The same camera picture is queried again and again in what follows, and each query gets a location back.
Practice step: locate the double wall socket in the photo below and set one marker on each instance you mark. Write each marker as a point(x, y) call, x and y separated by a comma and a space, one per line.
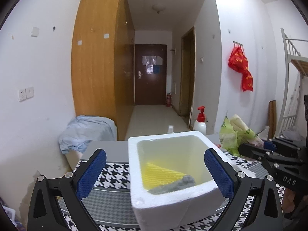
point(24, 94)

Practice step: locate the white wall switch plate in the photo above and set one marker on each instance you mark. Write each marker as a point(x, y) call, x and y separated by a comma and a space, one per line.
point(35, 32)

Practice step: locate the wooden side door frame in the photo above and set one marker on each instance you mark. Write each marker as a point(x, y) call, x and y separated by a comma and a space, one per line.
point(188, 63)

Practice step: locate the houndstooth table mat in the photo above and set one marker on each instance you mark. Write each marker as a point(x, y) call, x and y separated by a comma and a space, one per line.
point(109, 202)

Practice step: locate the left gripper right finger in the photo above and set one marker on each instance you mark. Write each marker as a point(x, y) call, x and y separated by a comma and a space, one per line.
point(265, 212)

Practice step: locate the white pump bottle red top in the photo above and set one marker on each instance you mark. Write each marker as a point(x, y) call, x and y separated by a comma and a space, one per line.
point(200, 123)

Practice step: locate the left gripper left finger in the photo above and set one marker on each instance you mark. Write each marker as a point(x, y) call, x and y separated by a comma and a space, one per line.
point(45, 212)

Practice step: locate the small white capped bottle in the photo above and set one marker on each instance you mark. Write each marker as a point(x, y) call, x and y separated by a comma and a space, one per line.
point(170, 129)

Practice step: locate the light blue crumpled cloth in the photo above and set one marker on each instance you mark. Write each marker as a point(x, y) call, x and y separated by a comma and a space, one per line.
point(84, 129)

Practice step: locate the wooden wardrobe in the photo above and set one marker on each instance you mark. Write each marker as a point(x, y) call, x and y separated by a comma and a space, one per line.
point(102, 61)

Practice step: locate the grey knitted cloth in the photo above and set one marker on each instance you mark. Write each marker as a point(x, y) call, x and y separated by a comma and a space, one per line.
point(186, 182)

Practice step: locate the ceiling lamp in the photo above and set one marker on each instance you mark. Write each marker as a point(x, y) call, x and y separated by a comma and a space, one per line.
point(158, 8)

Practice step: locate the red hanging bag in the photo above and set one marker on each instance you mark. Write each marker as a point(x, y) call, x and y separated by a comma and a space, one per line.
point(239, 63)

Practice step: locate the yellow ribbed sponge cloth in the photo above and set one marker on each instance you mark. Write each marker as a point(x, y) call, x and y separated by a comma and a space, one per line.
point(153, 176)

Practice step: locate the red fire extinguisher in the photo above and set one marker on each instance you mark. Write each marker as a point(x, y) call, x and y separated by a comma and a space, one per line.
point(168, 99)

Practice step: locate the dark brown entrance door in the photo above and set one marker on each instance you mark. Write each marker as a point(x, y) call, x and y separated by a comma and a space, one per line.
point(150, 74)

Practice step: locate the green floral tissue pack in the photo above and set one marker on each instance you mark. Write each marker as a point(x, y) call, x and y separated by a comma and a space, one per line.
point(234, 132)

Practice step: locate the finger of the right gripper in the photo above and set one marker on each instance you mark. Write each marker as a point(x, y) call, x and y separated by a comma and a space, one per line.
point(269, 145)
point(253, 152)

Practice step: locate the white foam box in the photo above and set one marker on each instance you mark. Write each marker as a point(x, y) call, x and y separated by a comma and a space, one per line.
point(182, 152)

